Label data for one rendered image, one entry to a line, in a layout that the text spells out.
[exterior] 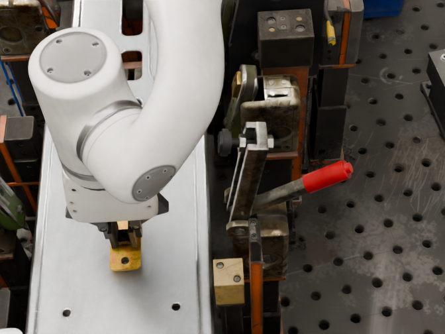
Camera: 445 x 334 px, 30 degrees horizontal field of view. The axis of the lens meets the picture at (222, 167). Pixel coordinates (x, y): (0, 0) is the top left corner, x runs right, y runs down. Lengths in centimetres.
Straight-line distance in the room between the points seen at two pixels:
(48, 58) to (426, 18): 106
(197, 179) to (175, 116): 37
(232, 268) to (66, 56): 33
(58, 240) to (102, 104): 35
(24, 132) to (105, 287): 27
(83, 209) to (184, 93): 27
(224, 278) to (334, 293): 42
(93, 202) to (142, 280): 15
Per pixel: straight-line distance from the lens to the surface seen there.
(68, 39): 77
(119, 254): 102
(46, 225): 108
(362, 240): 138
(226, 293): 95
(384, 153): 148
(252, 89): 105
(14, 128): 119
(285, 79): 109
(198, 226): 104
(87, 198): 91
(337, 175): 92
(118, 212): 93
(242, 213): 95
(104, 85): 74
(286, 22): 108
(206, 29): 74
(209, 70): 73
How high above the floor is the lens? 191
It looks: 57 degrees down
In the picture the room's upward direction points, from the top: 4 degrees counter-clockwise
